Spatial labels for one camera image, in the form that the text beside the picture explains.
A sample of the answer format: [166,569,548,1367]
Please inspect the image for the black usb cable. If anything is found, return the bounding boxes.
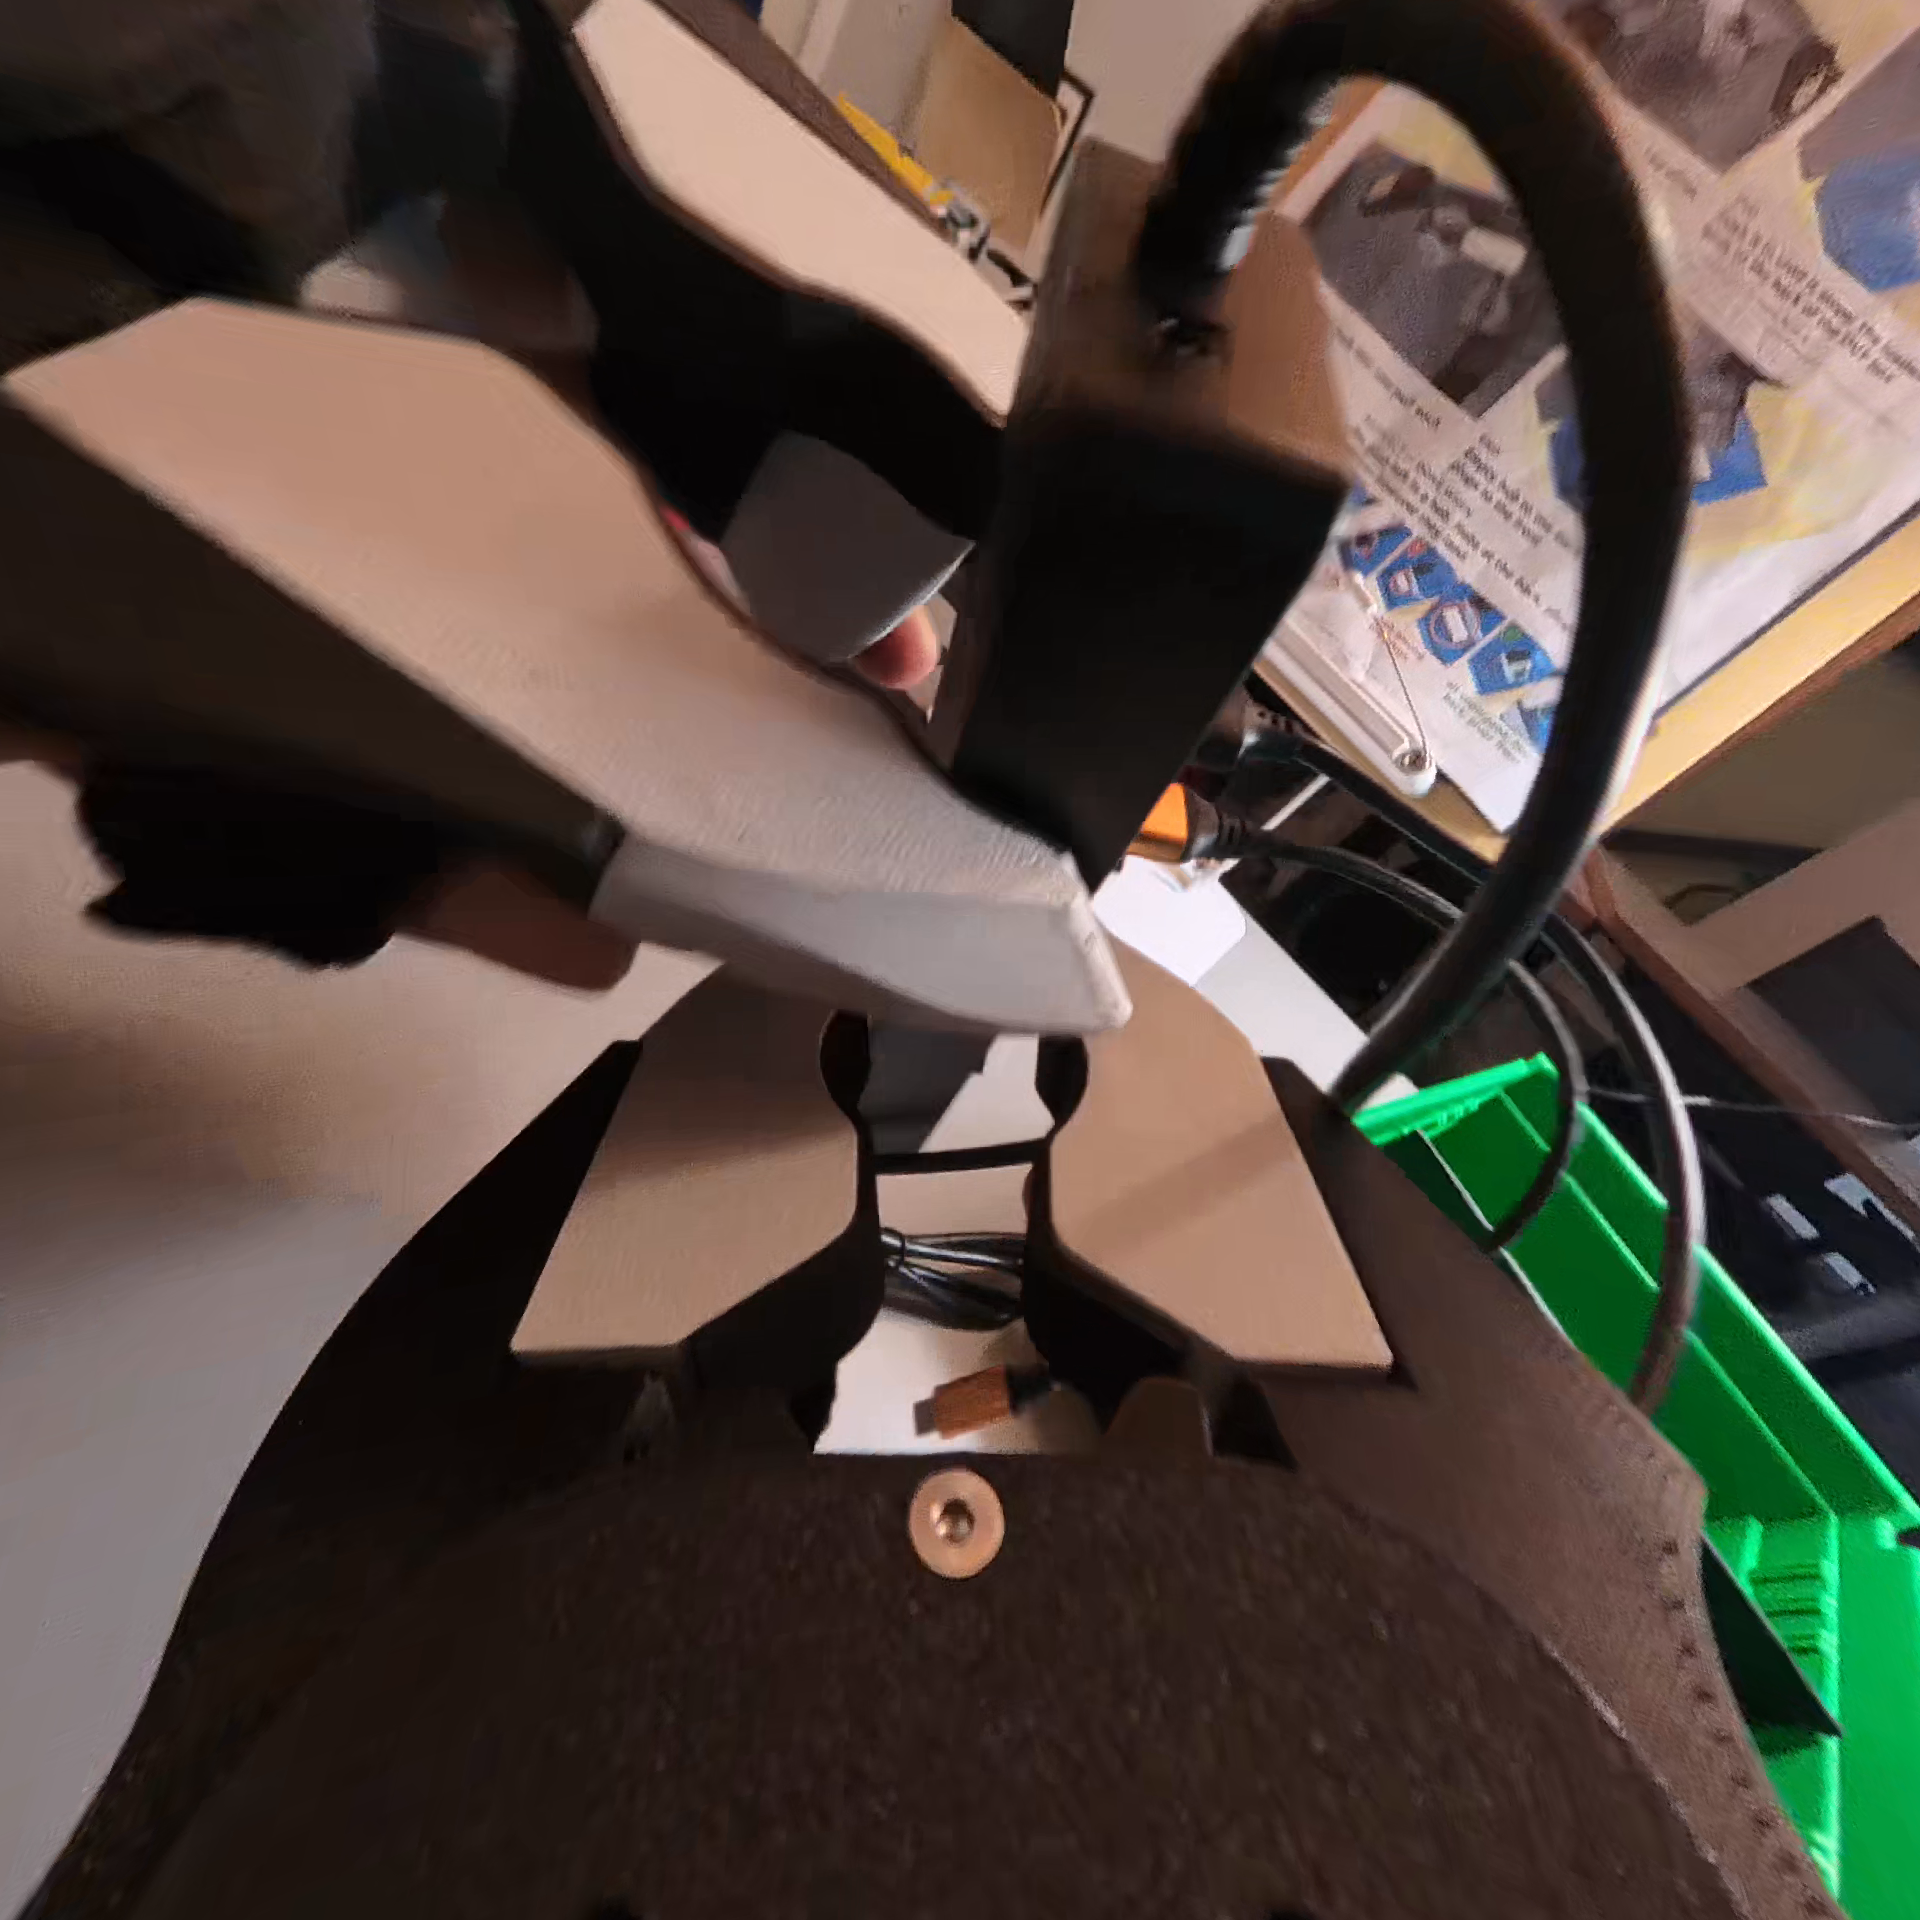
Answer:
[870,1141,1056,1444]

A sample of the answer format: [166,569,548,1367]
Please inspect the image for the black hub cable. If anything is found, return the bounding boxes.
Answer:
[1132,0,1696,1121]

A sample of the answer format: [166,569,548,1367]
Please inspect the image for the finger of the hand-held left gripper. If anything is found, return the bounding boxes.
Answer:
[0,297,1134,1039]
[510,0,1037,431]

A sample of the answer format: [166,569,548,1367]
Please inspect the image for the printed instruction sheet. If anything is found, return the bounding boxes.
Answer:
[1246,0,1920,834]

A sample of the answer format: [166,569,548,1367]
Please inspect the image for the person's left hand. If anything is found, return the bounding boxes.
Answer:
[852,612,951,696]

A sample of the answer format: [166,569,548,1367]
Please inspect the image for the green plastic bin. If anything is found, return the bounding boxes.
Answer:
[1350,1050,1920,1906]

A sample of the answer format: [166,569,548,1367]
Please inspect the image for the black cable orange plug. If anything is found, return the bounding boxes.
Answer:
[1125,786,1592,1255]

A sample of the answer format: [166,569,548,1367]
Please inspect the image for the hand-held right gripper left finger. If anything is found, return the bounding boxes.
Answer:
[510,984,881,1397]

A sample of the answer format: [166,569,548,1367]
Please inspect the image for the black usb hub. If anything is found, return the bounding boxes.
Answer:
[929,141,1353,888]

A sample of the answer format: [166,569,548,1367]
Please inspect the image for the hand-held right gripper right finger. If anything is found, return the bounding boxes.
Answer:
[1030,960,1397,1384]

